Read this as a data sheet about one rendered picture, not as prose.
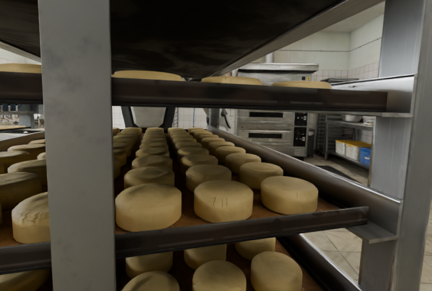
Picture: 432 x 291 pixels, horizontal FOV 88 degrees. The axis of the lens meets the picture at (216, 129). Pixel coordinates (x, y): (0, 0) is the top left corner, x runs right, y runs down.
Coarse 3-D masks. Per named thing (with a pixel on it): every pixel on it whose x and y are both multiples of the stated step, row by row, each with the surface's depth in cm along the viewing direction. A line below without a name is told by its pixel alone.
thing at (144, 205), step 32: (128, 128) 63; (160, 128) 66; (192, 128) 68; (0, 160) 27; (32, 160) 27; (128, 160) 36; (160, 160) 28; (192, 160) 29; (224, 160) 35; (256, 160) 30; (0, 192) 18; (32, 192) 20; (128, 192) 18; (160, 192) 18; (192, 192) 23; (224, 192) 18; (256, 192) 24; (288, 192) 18; (0, 224) 16; (32, 224) 14; (128, 224) 15; (160, 224) 16; (192, 224) 17
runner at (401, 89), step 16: (368, 80) 19; (384, 80) 17; (400, 80) 16; (416, 80) 15; (400, 96) 16; (304, 112) 23; (320, 112) 21; (336, 112) 19; (352, 112) 17; (368, 112) 16; (384, 112) 15; (400, 112) 16
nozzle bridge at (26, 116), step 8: (24, 104) 200; (32, 104) 205; (0, 112) 175; (8, 112) 182; (16, 112) 188; (24, 112) 195; (32, 112) 202; (40, 112) 207; (24, 120) 209; (32, 120) 210; (32, 128) 211
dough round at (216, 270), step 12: (204, 264) 22; (216, 264) 22; (228, 264) 23; (204, 276) 21; (216, 276) 21; (228, 276) 21; (240, 276) 21; (192, 288) 21; (204, 288) 19; (216, 288) 20; (228, 288) 20; (240, 288) 20
